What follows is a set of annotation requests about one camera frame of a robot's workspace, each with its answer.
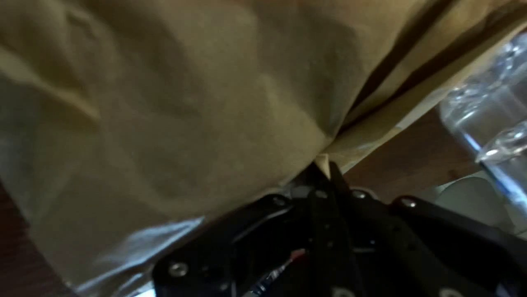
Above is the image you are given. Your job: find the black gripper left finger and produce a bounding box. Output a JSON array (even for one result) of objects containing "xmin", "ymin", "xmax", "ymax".
[{"xmin": 152, "ymin": 162, "xmax": 361, "ymax": 297}]

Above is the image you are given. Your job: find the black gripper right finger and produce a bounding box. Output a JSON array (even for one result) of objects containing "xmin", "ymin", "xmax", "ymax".
[{"xmin": 328, "ymin": 161, "xmax": 527, "ymax": 297}]

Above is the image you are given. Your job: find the brown paper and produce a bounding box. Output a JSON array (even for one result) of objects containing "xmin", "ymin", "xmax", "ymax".
[{"xmin": 0, "ymin": 0, "xmax": 527, "ymax": 294}]

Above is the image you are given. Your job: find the clear pump soap bottle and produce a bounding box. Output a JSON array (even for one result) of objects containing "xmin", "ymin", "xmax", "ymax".
[{"xmin": 439, "ymin": 30, "xmax": 527, "ymax": 233}]

